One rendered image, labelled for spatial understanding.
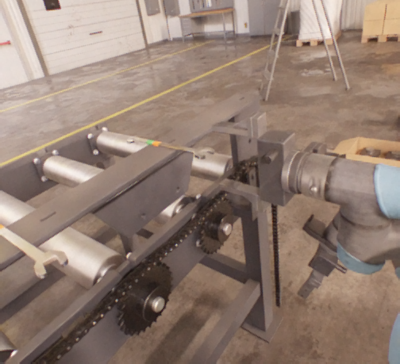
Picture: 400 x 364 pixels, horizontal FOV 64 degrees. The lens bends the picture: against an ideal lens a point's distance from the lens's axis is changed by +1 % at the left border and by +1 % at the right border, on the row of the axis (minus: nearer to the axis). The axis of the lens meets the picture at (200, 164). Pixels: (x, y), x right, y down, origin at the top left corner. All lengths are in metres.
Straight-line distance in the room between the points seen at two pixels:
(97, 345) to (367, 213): 0.63
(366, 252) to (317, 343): 1.20
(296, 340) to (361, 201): 1.29
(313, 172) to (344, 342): 1.32
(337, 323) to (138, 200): 1.30
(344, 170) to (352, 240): 0.12
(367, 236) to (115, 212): 0.49
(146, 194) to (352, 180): 0.47
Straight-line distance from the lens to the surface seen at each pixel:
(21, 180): 1.65
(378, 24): 8.42
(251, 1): 11.15
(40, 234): 0.58
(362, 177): 0.53
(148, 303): 0.79
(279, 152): 0.55
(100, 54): 11.70
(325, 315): 1.85
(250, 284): 1.50
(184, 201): 1.04
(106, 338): 0.86
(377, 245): 0.59
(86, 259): 0.91
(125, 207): 0.75
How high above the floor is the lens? 1.47
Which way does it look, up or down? 28 degrees down
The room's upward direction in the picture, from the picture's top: 9 degrees counter-clockwise
